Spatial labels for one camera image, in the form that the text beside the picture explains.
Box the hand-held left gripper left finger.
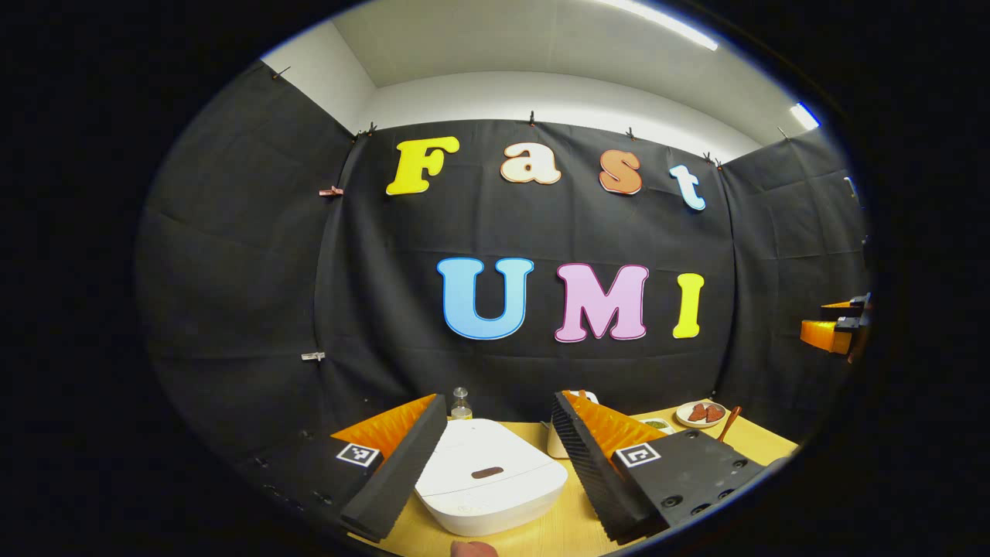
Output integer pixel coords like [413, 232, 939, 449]
[232, 393, 449, 542]

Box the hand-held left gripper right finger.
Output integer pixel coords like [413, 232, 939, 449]
[551, 391, 766, 544]

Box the white rice cooker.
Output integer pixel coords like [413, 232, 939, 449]
[414, 419, 569, 538]

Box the white toaster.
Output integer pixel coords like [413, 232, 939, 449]
[546, 391, 599, 459]

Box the white round plate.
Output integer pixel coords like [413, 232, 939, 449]
[675, 401, 728, 429]

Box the black backdrop cloth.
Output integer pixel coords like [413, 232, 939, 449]
[135, 62, 871, 465]

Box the long ceiling light strip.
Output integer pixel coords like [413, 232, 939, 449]
[596, 0, 720, 51]

